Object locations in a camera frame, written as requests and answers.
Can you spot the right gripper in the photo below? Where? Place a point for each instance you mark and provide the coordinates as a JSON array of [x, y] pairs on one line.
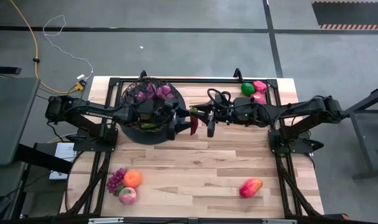
[[238, 110]]

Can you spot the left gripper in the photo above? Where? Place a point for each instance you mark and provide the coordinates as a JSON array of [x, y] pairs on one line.
[[154, 112]]

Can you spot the red chili pepper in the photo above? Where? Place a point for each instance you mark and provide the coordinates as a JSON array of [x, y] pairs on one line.
[[194, 126]]

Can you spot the green cucumber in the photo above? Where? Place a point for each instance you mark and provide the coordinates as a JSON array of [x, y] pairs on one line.
[[148, 126]]

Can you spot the large purple grape bunch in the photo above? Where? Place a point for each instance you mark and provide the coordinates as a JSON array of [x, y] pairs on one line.
[[159, 91]]

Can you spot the round green lime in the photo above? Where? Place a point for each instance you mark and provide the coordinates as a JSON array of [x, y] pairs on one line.
[[247, 89]]

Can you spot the pink dragon fruit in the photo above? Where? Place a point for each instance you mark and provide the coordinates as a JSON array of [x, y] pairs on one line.
[[259, 98]]

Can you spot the small red fruit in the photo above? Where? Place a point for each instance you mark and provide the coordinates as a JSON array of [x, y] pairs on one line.
[[260, 86]]

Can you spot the orange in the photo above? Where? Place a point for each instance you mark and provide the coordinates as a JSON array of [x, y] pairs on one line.
[[132, 178]]

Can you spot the red yellow mango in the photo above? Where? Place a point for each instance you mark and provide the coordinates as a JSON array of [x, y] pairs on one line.
[[250, 188]]

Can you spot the small purple grape bunch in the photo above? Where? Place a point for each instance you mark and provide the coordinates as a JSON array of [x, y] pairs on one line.
[[114, 182]]

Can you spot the pink yellow peach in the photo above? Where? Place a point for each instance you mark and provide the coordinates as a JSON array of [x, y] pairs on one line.
[[127, 196]]

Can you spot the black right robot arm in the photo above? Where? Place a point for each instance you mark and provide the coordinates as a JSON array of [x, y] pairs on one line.
[[301, 107]]

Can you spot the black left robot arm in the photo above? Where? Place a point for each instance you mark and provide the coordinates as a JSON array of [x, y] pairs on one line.
[[99, 114]]

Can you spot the round dark blue mat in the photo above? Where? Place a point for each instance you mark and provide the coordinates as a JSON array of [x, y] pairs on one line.
[[145, 139]]

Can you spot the yellow power plug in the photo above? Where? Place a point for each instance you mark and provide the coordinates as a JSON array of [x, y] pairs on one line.
[[80, 85]]

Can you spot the white plug adapter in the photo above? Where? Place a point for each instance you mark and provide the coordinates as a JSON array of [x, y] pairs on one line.
[[81, 76]]

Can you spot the black desk leg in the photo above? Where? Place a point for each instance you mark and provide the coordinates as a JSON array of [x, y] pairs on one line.
[[43, 158]]

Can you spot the black metal stand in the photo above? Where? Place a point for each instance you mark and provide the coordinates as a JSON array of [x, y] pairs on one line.
[[363, 140]]

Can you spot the dark grey desk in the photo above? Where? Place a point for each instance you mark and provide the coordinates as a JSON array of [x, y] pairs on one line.
[[11, 118]]

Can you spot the black hazard striped mat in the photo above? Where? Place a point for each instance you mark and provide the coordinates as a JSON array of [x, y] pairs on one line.
[[347, 14]]

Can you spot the black flat bar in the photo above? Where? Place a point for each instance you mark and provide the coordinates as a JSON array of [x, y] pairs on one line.
[[5, 70]]

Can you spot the black aluminium table frame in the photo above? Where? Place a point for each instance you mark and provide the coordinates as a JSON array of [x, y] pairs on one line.
[[207, 80]]

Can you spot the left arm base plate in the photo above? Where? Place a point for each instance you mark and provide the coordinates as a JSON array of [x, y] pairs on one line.
[[92, 146]]

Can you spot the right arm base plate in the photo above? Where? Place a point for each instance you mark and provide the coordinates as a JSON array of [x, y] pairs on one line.
[[301, 146]]

